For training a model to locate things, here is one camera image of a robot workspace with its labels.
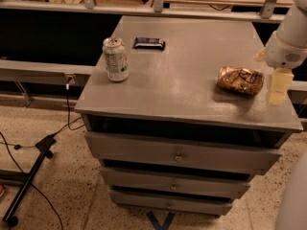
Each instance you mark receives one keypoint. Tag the middle grey drawer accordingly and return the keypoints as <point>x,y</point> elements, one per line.
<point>173,183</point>

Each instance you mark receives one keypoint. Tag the orange soda can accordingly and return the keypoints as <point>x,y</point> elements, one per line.
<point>240,80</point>

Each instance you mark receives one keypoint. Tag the white green soda can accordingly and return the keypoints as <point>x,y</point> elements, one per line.
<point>114,52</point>

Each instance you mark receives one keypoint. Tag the black stand leg with wheel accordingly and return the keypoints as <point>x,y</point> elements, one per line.
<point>23,180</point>

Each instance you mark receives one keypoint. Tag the grey metal shelf rail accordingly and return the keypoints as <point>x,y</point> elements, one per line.
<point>247,10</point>

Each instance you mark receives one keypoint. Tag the grey drawer cabinet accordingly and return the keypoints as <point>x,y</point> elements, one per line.
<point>173,94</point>

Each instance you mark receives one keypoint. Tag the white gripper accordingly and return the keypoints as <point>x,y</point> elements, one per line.
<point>282,55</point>

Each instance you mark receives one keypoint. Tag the grey side bench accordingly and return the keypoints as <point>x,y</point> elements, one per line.
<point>46,73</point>

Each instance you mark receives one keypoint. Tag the bottom grey drawer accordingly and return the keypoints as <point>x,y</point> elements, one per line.
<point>173,203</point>

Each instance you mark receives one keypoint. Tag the top grey drawer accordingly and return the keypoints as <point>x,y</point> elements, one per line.
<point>185,154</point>

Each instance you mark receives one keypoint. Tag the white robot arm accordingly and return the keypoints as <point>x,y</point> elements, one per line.
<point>293,28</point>

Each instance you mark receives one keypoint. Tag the grey drawer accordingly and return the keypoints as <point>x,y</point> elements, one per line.
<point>173,203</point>
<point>173,183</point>
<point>185,154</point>

